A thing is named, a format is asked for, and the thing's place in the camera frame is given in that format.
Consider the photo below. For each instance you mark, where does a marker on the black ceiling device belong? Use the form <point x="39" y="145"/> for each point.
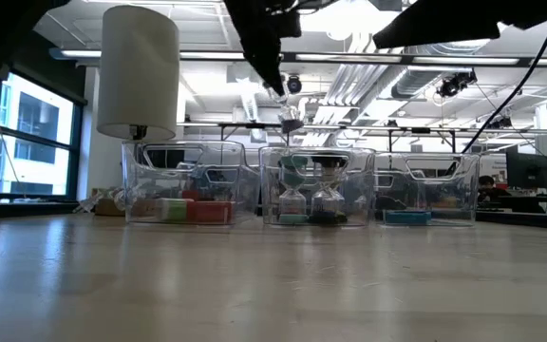
<point x="454" y="85"/>

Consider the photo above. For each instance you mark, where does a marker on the white cylindrical table lamp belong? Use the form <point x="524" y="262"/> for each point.
<point x="138" y="71"/>

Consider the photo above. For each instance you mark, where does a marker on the black computer monitor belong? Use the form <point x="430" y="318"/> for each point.
<point x="527" y="170"/>

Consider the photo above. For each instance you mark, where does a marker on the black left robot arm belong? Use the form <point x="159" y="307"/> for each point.
<point x="3" y="38"/>

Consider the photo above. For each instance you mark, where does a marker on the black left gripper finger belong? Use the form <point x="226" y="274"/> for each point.
<point x="261" y="47"/>

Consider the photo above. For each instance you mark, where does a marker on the person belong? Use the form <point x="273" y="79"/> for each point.
<point x="489" y="187"/>

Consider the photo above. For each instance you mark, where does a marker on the silver ventilation duct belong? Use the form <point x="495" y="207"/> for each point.
<point x="416" y="78"/>

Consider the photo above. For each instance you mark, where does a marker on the teal digital timer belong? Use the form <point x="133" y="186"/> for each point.
<point x="406" y="218"/>

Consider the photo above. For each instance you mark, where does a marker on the black office desk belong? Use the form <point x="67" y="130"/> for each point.
<point x="530" y="218"/>

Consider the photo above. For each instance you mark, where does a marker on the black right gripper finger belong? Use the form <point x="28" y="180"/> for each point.
<point x="439" y="24"/>

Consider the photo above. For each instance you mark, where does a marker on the round black ceiling camera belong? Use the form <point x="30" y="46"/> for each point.
<point x="295" y="85"/>

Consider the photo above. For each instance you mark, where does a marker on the black ceiling light rail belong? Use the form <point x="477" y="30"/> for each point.
<point x="349" y="58"/>

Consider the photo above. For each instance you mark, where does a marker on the clear plastic bin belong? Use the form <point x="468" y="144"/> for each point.
<point x="269" y="190"/>
<point x="183" y="166"/>
<point x="449" y="195"/>

